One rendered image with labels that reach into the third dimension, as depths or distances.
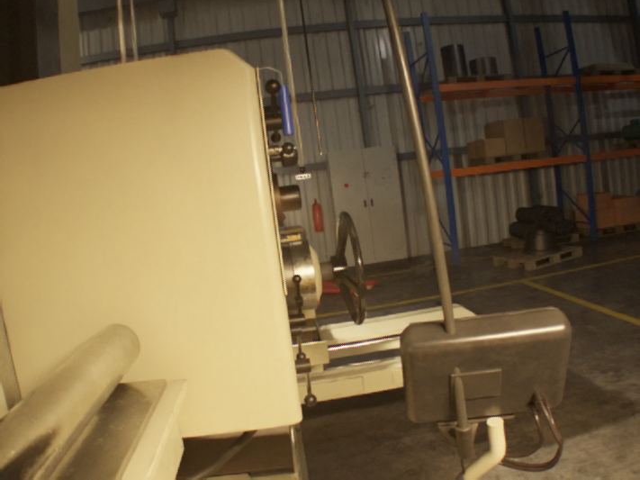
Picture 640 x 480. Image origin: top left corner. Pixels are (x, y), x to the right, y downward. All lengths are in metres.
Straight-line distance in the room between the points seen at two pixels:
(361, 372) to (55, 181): 1.67
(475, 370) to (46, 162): 0.99
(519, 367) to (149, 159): 0.86
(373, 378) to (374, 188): 6.43
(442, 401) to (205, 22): 8.95
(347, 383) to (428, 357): 1.38
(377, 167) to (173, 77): 7.62
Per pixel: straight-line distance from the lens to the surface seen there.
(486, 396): 1.05
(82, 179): 1.09
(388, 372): 2.35
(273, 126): 1.14
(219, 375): 1.10
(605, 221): 10.01
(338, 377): 2.31
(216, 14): 9.58
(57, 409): 0.74
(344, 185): 8.44
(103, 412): 0.98
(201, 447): 2.09
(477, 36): 10.37
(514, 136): 8.80
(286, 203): 1.28
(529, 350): 1.00
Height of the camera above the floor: 1.60
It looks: 3 degrees down
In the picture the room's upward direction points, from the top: 7 degrees counter-clockwise
